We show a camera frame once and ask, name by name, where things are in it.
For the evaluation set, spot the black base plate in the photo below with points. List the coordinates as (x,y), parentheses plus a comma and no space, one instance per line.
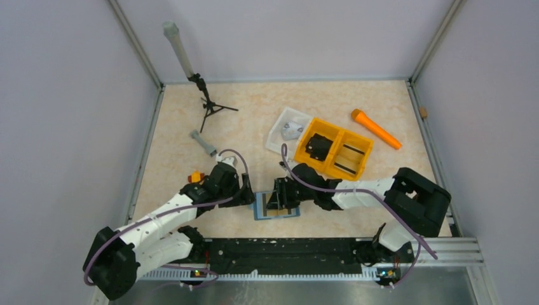
(293,256)

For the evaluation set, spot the small yellow red toy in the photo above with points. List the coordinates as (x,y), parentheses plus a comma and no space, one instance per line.
(196,177)

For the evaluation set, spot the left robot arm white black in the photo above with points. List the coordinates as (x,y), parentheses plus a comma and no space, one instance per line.
(119,257)

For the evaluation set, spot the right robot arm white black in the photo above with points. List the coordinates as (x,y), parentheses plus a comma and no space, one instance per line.
(418,205)

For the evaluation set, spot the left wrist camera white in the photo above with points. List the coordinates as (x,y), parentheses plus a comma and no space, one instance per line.
(229,160)

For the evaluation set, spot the orange plastic cone handle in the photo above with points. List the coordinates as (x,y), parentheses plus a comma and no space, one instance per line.
(363,119)

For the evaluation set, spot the grey tube on tripod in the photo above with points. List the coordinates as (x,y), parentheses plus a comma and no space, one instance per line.
(171,32)

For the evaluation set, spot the grey dumbbell-shaped part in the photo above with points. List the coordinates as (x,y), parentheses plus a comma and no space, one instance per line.
(209,149)

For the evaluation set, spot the silver foil packet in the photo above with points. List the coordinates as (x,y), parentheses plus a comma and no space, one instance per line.
(291,130)

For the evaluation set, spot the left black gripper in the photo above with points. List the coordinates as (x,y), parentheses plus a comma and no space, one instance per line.
(235,182)

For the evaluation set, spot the white plastic tray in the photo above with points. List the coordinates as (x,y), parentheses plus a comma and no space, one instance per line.
(274,139)

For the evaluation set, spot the blue card holder wallet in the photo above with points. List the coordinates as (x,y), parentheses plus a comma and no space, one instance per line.
(265,209)

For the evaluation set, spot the yellow two-compartment bin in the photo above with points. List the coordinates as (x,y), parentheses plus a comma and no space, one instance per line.
(347,157)

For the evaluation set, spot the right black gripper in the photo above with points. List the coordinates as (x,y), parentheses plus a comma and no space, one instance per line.
(281,199)

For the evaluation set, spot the black block in bin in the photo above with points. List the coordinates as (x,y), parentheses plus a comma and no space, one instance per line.
(318,147)

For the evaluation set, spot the small brown wall knob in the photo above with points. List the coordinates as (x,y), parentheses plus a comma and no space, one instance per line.
(423,112)

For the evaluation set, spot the black mini tripod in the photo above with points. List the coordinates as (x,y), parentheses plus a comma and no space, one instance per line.
(211,108)

